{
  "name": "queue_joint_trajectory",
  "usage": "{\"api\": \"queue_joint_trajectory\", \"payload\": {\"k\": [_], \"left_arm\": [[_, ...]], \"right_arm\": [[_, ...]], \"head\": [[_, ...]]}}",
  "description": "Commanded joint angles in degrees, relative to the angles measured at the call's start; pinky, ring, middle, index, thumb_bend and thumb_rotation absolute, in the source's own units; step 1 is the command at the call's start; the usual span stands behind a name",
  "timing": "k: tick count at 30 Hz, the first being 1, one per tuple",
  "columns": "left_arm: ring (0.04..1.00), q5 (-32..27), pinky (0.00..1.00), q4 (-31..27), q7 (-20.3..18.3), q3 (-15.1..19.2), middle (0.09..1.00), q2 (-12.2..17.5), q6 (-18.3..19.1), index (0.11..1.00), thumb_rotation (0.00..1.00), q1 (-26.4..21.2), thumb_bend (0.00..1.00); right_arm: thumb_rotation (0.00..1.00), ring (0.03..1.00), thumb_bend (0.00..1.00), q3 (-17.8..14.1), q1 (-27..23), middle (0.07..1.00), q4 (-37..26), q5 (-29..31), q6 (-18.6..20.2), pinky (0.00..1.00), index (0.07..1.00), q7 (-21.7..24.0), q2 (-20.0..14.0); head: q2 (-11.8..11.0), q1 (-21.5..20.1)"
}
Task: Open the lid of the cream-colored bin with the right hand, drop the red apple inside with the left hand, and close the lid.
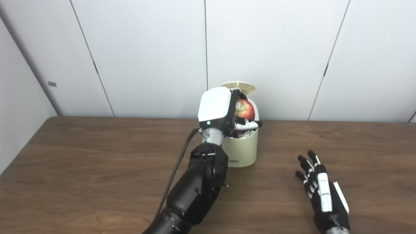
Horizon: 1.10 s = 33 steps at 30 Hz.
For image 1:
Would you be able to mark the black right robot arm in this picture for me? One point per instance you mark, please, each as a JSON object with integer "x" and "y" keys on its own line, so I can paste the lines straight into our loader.
{"x": 338, "y": 231}

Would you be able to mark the cream-colored bin body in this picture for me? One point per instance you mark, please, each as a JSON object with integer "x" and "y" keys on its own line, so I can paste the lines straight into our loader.
{"x": 243, "y": 149}

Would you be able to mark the cream round bin lid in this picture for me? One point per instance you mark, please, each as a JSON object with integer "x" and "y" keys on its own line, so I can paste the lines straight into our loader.
{"x": 243, "y": 87}

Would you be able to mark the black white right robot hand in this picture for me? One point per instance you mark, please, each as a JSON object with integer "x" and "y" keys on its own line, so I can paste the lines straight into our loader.
{"x": 323, "y": 195}

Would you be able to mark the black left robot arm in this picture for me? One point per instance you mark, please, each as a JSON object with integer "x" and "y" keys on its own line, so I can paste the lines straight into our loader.
{"x": 198, "y": 188}

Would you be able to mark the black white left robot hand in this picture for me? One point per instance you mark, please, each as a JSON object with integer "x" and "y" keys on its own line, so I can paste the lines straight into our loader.
{"x": 214, "y": 105}

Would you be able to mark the red apple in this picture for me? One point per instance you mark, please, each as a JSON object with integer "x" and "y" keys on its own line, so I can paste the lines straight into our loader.
{"x": 245, "y": 110}

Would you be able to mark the small grey wall label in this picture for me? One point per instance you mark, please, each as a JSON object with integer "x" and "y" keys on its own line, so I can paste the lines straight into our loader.
{"x": 52, "y": 84}

